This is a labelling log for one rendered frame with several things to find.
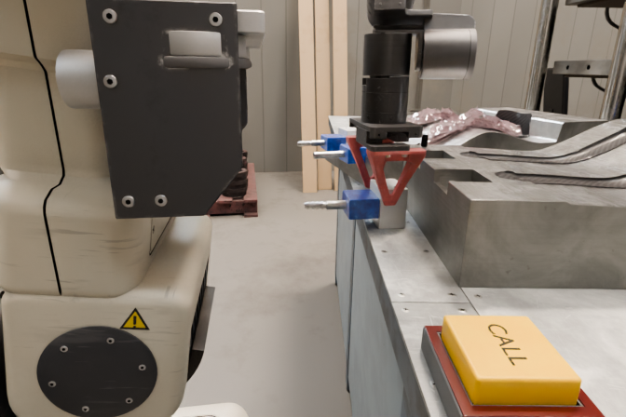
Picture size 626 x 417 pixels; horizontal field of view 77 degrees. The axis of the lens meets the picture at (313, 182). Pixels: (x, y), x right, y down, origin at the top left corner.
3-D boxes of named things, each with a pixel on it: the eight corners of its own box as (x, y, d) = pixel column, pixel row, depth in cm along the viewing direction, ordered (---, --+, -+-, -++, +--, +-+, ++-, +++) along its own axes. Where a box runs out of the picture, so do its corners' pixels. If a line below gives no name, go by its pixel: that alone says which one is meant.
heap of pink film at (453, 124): (428, 152, 70) (431, 107, 68) (382, 135, 86) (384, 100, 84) (540, 145, 78) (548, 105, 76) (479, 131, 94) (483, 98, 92)
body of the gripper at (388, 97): (392, 129, 56) (395, 75, 53) (423, 141, 46) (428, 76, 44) (347, 130, 54) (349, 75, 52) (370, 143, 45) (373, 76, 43)
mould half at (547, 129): (374, 194, 65) (379, 127, 62) (324, 159, 89) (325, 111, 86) (596, 174, 80) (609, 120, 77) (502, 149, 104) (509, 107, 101)
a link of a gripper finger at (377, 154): (401, 192, 54) (405, 124, 51) (423, 209, 47) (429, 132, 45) (352, 195, 53) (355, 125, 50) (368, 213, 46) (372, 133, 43)
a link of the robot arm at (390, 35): (365, 28, 50) (363, 22, 44) (421, 27, 49) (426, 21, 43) (362, 84, 52) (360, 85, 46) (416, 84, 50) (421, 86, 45)
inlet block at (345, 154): (318, 174, 66) (319, 142, 65) (309, 167, 71) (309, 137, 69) (387, 169, 70) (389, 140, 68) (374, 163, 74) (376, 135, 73)
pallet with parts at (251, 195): (137, 222, 258) (129, 165, 247) (171, 178, 361) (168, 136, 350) (257, 218, 268) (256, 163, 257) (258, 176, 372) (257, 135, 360)
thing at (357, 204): (306, 233, 50) (306, 192, 48) (302, 218, 54) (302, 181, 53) (404, 228, 51) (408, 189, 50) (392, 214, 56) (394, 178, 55)
